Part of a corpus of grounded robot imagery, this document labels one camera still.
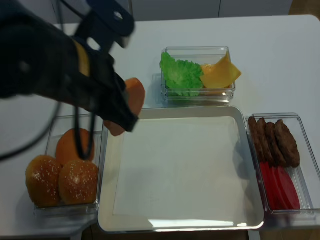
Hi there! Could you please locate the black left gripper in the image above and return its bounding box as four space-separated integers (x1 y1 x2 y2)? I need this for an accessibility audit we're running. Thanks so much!
72 0 139 132

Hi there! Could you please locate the bun half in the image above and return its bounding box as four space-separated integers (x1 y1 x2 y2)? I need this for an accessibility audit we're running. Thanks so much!
103 77 146 137
55 128 90 167

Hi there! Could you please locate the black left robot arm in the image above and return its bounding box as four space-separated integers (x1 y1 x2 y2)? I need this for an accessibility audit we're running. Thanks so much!
0 0 138 132

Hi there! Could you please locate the clear lettuce cheese container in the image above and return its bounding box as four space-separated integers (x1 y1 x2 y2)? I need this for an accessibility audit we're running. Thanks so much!
160 46 236 103

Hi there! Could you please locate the orange cheese slice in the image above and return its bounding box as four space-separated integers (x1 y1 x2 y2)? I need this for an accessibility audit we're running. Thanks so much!
200 51 242 89

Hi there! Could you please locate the green lettuce leaf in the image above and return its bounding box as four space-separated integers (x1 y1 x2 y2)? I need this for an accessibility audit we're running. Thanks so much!
160 52 204 98

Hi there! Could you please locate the right sesame top bun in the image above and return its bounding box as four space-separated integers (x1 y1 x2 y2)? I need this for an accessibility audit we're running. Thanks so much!
58 160 99 205

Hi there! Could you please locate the sesame bun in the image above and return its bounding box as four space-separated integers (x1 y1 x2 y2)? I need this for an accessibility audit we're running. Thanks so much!
25 155 62 208
58 160 99 205

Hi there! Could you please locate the silver metal tray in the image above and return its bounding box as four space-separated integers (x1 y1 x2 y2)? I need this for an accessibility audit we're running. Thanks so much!
98 106 265 233

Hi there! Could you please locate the clear bun container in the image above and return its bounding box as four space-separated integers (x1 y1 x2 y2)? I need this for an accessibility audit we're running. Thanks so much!
34 115 108 217

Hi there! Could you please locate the white paper sheet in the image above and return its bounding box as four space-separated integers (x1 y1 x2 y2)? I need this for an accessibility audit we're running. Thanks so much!
114 116 249 221

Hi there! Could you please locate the left sesame top bun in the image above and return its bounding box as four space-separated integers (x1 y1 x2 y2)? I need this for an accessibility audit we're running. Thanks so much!
25 155 62 208

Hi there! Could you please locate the brown meat patty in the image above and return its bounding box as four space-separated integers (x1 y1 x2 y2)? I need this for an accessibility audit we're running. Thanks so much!
247 116 265 162
274 119 301 168
256 117 275 168
265 122 287 168

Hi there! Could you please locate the red tomato slice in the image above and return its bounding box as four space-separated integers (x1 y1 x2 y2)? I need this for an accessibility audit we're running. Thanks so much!
265 163 282 211
274 167 300 210
270 167 289 211
259 162 275 211

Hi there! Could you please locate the clear patty tomato container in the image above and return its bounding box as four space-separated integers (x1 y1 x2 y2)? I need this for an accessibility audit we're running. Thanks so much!
245 113 320 218

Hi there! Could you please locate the black cable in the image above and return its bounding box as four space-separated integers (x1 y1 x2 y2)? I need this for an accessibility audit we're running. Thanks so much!
0 99 97 161

